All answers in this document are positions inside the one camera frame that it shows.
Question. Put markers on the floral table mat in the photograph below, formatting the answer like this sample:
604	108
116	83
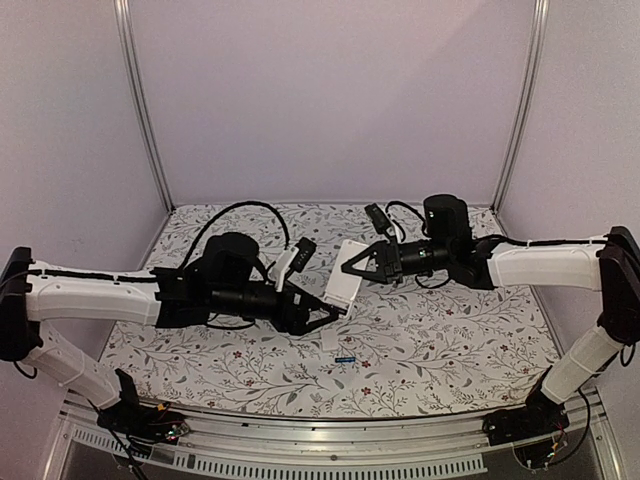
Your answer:
426	346

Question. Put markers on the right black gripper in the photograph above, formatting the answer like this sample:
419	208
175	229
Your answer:
391	259

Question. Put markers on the left aluminium frame post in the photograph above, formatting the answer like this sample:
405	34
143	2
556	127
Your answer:
123	17

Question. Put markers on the perforated white cable duct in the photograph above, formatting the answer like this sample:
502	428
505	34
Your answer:
277	464

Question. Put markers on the white battery cover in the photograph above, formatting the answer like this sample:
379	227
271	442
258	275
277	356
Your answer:
329	340

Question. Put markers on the right aluminium frame post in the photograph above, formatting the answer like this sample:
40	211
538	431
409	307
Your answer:
527	92

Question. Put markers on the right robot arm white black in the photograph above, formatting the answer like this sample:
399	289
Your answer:
607	264

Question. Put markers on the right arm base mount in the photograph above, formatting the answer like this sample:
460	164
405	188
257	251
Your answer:
535	435

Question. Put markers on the front aluminium rail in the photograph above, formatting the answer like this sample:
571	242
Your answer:
235	433

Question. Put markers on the aluminium frame post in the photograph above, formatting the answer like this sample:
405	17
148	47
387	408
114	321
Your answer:
527	92
123	17

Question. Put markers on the white remote control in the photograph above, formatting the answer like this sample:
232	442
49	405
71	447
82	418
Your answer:
342	288

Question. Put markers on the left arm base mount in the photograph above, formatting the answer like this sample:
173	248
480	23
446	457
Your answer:
142	423

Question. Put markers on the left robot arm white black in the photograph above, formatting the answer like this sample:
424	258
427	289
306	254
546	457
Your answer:
227	279

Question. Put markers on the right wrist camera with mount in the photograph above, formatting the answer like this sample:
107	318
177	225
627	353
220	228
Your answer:
381	222

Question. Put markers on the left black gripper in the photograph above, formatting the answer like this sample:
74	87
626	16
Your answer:
294	320

